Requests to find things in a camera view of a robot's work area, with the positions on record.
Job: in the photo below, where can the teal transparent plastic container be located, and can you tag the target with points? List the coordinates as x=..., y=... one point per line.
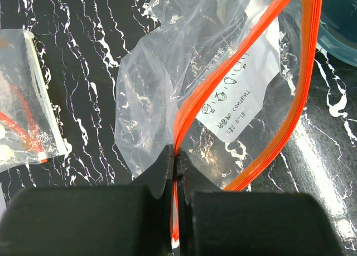
x=337, y=32

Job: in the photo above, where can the clear bag with round stickers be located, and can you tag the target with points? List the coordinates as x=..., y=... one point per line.
x=29, y=130

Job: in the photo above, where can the clear zip bag orange zipper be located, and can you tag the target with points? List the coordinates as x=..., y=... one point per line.
x=222, y=82

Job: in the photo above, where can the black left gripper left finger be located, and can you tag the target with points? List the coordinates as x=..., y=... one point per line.
x=131, y=219

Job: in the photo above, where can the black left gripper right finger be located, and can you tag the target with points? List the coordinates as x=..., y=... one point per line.
x=217, y=222

